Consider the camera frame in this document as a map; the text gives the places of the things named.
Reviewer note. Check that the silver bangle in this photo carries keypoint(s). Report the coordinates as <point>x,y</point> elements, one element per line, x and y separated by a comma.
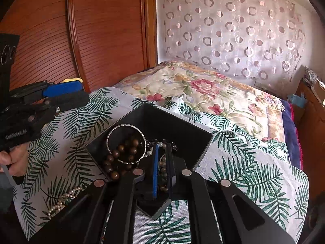
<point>110,134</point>

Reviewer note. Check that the wooden wardrobe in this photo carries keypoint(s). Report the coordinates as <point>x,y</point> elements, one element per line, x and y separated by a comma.
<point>76,30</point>

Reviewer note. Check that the black box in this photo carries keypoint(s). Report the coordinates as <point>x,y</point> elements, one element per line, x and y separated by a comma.
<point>177,132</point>

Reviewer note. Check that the yellow plush toy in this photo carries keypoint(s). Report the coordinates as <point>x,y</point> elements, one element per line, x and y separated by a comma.
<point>72,80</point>

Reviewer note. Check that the floral quilt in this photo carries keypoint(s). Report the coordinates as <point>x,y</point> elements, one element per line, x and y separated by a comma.
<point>203,91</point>

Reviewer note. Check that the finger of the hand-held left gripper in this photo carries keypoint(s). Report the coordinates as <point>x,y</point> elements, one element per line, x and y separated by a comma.
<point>63,89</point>
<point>71,101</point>

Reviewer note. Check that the navy blanket with red edge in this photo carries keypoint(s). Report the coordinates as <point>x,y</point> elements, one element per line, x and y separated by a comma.
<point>292,132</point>

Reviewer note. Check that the blue bag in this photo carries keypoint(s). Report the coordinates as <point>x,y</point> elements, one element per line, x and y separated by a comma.
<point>297,99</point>

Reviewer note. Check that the person's left hand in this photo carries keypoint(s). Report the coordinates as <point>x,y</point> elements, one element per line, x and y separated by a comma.
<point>19,157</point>

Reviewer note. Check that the wooden cabinet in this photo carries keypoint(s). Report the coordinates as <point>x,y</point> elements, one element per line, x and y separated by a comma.
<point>312,137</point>

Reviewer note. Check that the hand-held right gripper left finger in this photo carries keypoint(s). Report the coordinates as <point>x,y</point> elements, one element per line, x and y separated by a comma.
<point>155,170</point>

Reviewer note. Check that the patterned folded cloth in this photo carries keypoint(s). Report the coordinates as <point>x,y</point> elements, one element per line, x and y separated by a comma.
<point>310,75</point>

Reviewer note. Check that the circle pattern curtain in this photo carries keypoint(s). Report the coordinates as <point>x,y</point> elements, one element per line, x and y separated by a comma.
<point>228,25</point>

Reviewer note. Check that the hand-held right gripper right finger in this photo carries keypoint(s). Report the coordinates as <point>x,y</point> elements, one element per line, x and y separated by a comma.
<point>172,183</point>

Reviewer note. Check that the palm leaf print cloth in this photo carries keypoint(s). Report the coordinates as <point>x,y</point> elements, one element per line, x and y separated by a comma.
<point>243,172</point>

